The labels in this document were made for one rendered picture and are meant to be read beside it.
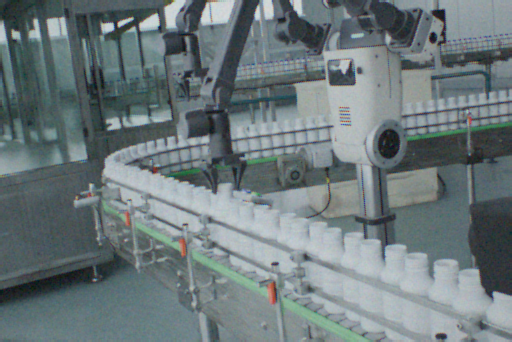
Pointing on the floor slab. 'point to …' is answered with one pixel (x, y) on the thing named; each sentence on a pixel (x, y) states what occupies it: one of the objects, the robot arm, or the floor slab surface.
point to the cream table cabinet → (316, 104)
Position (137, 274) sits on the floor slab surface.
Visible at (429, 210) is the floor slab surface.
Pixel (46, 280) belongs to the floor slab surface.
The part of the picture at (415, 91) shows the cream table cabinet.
